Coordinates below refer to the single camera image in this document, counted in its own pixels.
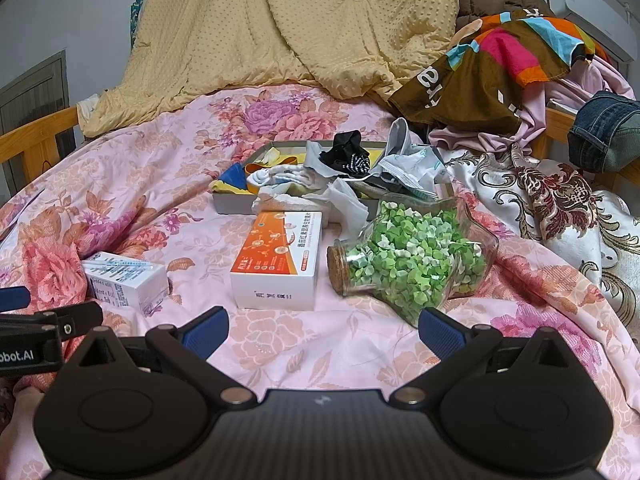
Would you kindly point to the light grey cloth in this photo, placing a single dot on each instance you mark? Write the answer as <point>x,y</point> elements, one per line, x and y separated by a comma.
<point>345,200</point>

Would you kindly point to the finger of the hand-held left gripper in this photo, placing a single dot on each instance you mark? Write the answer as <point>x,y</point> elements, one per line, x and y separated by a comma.
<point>75,322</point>
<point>12,298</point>

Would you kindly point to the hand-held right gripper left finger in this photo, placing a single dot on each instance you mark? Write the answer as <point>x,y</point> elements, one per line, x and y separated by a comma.
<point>205,332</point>

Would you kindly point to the black white patterned sock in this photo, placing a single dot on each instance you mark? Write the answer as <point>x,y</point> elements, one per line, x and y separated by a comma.
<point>345,155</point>

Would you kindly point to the white blue plastic pack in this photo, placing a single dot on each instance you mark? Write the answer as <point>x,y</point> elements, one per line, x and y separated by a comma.
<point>410,165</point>

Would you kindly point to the blue jeans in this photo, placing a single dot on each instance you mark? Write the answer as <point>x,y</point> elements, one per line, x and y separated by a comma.
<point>605,130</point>

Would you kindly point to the glass jar of green paper stars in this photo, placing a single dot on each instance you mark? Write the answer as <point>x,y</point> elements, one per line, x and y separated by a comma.
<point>415,260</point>

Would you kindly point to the dark grey wall panel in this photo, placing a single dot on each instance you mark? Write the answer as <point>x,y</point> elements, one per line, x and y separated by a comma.
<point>30,95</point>

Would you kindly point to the small white cloth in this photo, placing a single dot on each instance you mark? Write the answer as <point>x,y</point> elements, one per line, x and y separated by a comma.
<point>87,107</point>

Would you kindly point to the white air conditioner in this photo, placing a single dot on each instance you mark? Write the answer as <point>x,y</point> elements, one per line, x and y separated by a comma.
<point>590,5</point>

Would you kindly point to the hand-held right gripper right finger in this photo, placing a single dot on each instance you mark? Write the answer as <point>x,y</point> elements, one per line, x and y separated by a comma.
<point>442,332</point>

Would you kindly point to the grey shallow box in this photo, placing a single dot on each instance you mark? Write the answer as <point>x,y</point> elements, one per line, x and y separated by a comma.
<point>232,206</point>

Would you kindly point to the brown multicoloured printed garment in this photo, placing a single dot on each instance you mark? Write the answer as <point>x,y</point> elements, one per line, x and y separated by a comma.
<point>475,80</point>

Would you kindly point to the white blue carton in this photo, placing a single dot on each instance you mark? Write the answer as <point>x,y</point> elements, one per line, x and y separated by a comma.
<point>125,285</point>

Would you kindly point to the pink floral bedsheet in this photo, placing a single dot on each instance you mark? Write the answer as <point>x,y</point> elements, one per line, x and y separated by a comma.
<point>150,185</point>

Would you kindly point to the beige dotted quilt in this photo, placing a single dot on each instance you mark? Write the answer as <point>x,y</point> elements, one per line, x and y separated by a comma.
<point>250,35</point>

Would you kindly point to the cartoon printed yellow blue cloth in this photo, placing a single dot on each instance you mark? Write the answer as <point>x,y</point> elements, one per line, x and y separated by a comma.
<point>232,175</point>

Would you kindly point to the orange white carton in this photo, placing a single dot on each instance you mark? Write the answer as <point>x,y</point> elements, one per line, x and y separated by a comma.
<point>275,260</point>

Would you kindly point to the lilac garment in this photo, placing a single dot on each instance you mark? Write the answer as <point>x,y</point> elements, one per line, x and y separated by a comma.
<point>590,80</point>

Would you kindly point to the teal patterned cloth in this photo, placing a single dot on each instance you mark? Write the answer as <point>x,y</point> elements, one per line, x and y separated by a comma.
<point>137,20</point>

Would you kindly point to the striped white sock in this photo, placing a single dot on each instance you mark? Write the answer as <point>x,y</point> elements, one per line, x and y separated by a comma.
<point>280,180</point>

